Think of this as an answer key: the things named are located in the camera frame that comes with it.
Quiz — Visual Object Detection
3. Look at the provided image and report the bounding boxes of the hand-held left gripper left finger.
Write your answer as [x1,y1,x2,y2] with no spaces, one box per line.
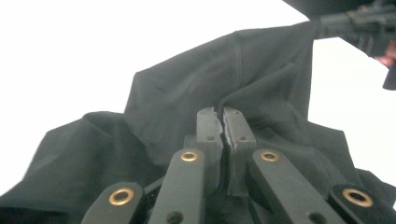
[183,106,225,195]

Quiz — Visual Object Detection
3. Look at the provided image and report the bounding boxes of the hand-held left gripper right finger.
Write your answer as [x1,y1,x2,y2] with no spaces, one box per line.
[222,106,258,197]

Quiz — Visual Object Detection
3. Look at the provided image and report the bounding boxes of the black pants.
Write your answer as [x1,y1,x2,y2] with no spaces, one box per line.
[0,20,396,224]

